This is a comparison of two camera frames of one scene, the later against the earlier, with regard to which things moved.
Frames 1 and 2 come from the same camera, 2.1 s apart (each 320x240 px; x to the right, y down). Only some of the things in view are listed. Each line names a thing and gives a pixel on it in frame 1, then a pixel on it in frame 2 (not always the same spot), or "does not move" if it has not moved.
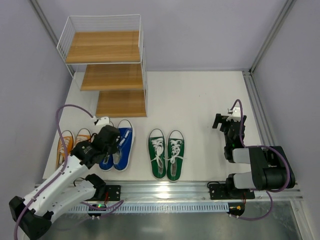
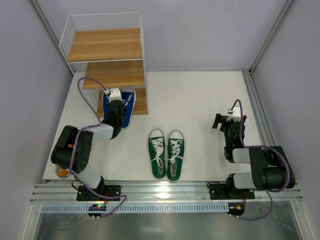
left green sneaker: (157, 153) does not move
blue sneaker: (108, 164) → (105, 106)
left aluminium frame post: (47, 24) does not move
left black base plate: (113, 193) does not move
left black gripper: (110, 146) → (116, 106)
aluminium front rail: (184, 191) does not move
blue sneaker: (126, 140) → (129, 97)
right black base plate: (220, 191) does not move
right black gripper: (225, 122) does not move
